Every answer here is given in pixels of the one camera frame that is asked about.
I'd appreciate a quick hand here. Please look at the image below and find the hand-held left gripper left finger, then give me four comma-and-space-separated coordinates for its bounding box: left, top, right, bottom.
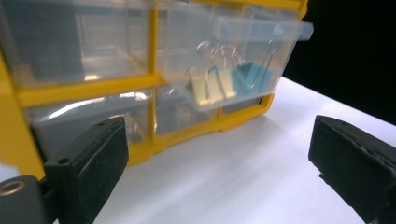
43, 116, 130, 224

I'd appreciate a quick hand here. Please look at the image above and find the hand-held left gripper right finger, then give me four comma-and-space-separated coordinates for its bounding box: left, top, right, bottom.
307, 114, 396, 224

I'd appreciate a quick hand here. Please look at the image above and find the yellow and black drawer organizer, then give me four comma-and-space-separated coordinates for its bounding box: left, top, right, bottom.
0, 0, 310, 181

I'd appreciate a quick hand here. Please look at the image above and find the teal binder clip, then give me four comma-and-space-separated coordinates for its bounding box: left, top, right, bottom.
245, 46, 278, 93

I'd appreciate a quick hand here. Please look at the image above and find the cream binder clip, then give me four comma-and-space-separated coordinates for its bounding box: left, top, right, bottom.
188, 40, 226, 107
214, 43, 239, 100

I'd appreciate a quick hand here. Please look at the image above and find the teal small block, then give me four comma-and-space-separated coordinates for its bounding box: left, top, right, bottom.
231, 63, 257, 95

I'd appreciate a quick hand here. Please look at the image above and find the clear plastic drawer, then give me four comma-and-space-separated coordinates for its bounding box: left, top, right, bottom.
156, 13, 315, 114

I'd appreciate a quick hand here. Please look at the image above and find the white table sheet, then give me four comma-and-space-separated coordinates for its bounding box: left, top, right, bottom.
0, 76, 396, 224

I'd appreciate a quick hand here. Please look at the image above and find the grid of clear organizer drawers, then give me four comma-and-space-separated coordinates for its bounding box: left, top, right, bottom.
0, 0, 304, 162

